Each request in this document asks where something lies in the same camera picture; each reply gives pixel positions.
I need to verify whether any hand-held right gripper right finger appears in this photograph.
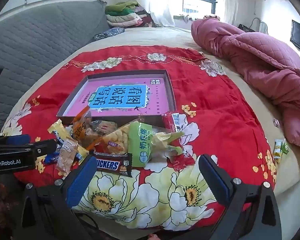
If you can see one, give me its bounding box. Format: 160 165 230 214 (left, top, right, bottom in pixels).
199 154 283 240

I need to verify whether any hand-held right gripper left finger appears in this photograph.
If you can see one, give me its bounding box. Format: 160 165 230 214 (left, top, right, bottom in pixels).
20 155 98 240

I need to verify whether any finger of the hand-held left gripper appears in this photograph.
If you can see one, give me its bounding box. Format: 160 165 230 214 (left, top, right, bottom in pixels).
0 134 32 145
31 139 58 161

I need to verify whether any blue cookie packet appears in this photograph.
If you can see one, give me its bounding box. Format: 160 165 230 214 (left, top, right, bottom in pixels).
43 152 83 166

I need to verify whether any yellow wafer bar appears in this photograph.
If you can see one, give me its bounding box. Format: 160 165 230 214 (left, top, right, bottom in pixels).
47 119 89 158

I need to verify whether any beige cake packet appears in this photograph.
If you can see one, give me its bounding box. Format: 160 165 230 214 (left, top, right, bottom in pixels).
56 139 78 177

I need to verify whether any brown chocolate bar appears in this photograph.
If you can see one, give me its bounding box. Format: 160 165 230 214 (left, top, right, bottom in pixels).
89 151 133 178

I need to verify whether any orange snack packet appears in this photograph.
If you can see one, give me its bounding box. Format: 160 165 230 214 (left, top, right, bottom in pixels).
72 106 93 142

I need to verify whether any puffed corn snack packet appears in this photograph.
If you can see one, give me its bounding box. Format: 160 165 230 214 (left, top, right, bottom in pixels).
100 124 131 156

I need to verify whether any clear biscuit packet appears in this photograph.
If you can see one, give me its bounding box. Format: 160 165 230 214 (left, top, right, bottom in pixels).
91 119 118 137

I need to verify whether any green snack packet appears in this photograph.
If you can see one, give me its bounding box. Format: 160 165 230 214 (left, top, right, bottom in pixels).
127 121 185 168

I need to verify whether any red snack packet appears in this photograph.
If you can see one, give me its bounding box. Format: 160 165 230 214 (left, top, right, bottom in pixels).
161 112 198 172

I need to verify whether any red floral blanket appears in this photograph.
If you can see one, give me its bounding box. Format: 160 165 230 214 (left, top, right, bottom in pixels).
1 45 278 230

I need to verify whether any small yellow green packet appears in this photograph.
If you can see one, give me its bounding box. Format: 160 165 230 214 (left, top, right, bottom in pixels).
273 139 283 159

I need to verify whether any pink book with blue label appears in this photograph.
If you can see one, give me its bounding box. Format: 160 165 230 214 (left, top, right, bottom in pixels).
65 77 172 117

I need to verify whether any grey padded headboard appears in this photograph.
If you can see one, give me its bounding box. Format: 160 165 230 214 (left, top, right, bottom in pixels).
0 0 109 138

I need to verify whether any pink quilt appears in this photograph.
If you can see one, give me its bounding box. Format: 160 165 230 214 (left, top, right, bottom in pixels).
191 19 300 154

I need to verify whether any blue patterned cloth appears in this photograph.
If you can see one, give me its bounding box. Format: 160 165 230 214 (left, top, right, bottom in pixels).
94 27 126 41

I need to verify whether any pile of folded clothes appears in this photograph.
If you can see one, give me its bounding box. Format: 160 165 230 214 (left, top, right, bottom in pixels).
105 1 153 29

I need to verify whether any black bag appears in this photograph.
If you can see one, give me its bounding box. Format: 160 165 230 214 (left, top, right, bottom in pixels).
238 24 256 33

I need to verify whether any white sheer curtain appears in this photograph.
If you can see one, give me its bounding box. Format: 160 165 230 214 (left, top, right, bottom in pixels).
135 0 177 28

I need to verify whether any black cable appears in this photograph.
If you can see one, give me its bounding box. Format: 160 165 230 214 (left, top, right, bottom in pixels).
74 212 101 240

